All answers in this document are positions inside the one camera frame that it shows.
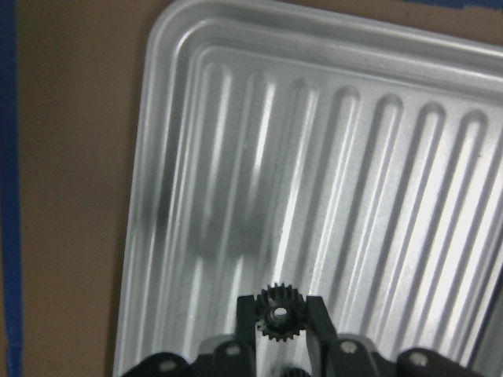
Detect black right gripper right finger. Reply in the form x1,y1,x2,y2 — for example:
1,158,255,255
306,296,337,376

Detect silver ribbed metal tray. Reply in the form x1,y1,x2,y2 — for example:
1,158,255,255
113,1,502,376

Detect black bearing gear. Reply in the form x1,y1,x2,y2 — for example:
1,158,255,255
255,283,306,342

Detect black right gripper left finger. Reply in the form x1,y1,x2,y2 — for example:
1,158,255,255
237,295,257,376

